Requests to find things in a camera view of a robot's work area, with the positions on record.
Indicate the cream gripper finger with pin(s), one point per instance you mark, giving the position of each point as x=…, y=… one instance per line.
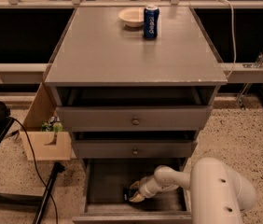
x=136, y=197
x=139, y=184

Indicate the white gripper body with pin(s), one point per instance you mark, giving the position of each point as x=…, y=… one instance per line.
x=145, y=188

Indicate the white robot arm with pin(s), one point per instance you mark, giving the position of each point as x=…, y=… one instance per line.
x=218, y=193

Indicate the grey bottom drawer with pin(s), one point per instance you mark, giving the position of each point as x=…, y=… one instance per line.
x=105, y=185

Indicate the grey drawer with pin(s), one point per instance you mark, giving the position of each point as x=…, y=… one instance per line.
x=120, y=150
x=140, y=118
x=105, y=185

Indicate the grey middle drawer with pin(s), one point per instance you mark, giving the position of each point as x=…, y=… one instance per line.
x=120, y=150

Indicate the grey top drawer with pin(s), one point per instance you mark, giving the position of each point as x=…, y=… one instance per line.
x=140, y=118

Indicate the grey drawer cabinet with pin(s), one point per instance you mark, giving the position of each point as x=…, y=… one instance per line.
x=104, y=63

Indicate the black stand leg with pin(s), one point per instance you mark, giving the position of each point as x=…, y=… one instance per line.
x=41, y=209

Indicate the wooden crate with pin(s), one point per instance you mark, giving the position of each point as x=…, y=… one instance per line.
x=44, y=145

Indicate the green items in crate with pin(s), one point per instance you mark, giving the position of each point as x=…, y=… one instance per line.
x=52, y=125

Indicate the white bowl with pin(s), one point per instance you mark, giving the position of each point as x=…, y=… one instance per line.
x=132, y=16

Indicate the blue pepsi can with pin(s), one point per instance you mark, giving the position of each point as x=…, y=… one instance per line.
x=151, y=16

